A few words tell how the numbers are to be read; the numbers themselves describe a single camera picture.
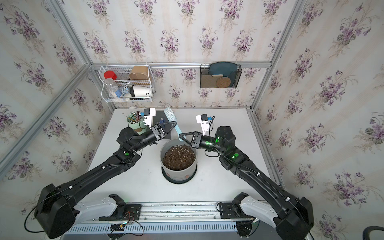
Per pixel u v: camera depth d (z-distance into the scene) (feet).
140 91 3.06
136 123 2.98
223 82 3.20
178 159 2.69
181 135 2.02
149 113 1.98
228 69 3.11
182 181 2.64
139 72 2.88
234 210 2.15
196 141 1.82
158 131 1.92
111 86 2.97
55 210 1.24
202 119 1.95
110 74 3.02
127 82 3.05
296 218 1.22
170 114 2.05
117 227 2.35
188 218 2.40
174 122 2.05
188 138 2.01
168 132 2.05
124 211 2.24
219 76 3.08
